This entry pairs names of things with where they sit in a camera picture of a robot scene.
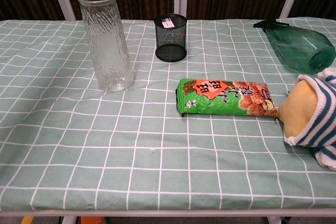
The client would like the clear glass cup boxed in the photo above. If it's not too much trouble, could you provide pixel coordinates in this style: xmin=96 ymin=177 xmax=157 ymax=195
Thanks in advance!
xmin=77 ymin=0 xmax=135 ymax=93

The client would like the green orange snack bag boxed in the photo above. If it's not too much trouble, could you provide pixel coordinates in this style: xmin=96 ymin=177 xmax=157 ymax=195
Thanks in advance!
xmin=175 ymin=78 xmax=278 ymax=118

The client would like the green white checked tablecloth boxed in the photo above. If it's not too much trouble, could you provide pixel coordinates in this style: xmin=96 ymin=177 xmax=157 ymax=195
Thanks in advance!
xmin=0 ymin=18 xmax=336 ymax=212

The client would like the black mesh pen holder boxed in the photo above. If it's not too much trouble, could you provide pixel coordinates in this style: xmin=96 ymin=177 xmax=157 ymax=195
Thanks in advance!
xmin=154 ymin=13 xmax=187 ymax=63

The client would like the yellow plush toy striped shirt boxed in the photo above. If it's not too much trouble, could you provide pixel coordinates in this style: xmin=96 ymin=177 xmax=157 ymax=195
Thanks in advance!
xmin=277 ymin=67 xmax=336 ymax=172

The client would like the green plastic spray bottle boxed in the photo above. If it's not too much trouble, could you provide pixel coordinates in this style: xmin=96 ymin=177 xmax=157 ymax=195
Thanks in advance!
xmin=253 ymin=18 xmax=336 ymax=75

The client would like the white metal table frame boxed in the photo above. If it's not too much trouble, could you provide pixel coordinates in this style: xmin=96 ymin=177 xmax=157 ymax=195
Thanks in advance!
xmin=0 ymin=209 xmax=336 ymax=224

